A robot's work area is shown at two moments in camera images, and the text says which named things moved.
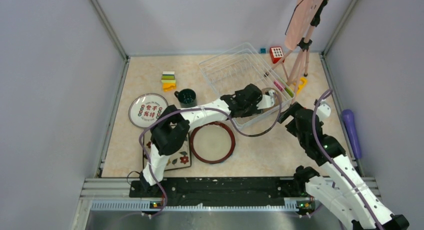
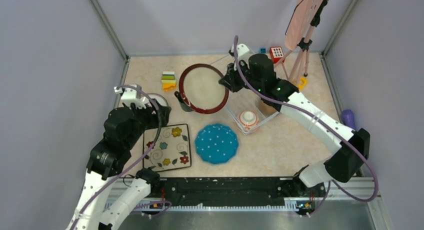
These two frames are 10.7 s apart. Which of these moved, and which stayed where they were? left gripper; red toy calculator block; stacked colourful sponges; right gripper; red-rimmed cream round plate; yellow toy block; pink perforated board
Moved: right gripper; red-rimmed cream round plate; left gripper
Stayed: yellow toy block; stacked colourful sponges; pink perforated board; red toy calculator block
